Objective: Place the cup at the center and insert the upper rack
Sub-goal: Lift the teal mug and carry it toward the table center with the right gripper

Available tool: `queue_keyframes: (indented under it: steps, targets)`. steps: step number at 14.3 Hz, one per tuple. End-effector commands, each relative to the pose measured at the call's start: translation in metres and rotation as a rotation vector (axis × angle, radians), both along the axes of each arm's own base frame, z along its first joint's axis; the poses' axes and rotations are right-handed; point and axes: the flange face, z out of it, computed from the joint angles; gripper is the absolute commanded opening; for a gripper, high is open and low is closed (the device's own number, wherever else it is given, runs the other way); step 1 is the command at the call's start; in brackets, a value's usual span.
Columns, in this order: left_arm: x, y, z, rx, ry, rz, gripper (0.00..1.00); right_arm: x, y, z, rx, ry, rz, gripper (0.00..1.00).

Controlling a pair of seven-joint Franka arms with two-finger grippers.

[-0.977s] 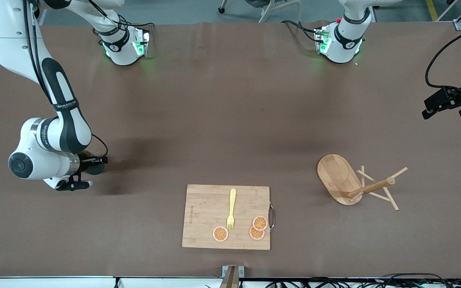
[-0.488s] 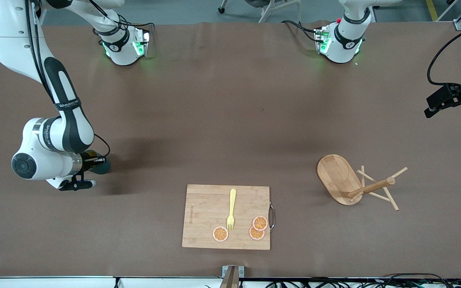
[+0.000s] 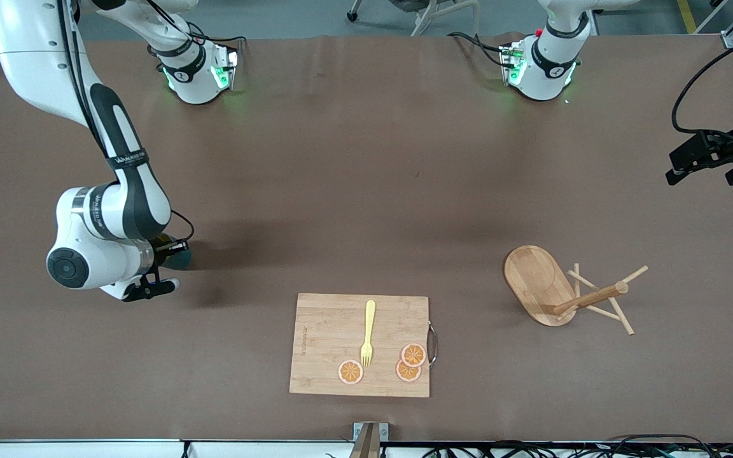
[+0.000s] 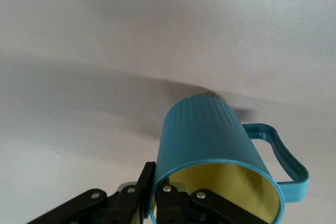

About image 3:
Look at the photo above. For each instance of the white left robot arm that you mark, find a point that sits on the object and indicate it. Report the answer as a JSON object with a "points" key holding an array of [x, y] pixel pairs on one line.
{"points": [[548, 63]]}

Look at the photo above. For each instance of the bamboo cutting board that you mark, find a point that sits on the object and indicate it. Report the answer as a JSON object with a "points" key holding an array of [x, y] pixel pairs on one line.
{"points": [[328, 343]]}

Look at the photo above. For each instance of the office chair base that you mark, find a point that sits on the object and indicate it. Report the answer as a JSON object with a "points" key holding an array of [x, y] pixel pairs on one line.
{"points": [[430, 13]]}

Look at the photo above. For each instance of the wooden cup rack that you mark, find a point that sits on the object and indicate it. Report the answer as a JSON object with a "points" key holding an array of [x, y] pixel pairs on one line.
{"points": [[535, 283]]}

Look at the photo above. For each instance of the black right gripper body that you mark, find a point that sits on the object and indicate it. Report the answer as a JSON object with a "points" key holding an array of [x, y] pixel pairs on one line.
{"points": [[164, 250]]}

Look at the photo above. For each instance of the yellow plastic fork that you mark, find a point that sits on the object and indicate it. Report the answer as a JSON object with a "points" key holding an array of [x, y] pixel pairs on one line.
{"points": [[369, 324]]}

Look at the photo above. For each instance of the aluminium camera post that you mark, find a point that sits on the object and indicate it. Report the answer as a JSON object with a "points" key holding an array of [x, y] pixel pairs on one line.
{"points": [[366, 445]]}

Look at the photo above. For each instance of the orange fruit slice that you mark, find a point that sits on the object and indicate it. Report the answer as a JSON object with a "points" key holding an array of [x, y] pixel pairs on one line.
{"points": [[404, 374], [350, 372], [413, 354]]}

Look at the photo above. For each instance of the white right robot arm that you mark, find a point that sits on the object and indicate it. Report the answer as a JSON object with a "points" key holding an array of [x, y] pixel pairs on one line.
{"points": [[35, 63]]}

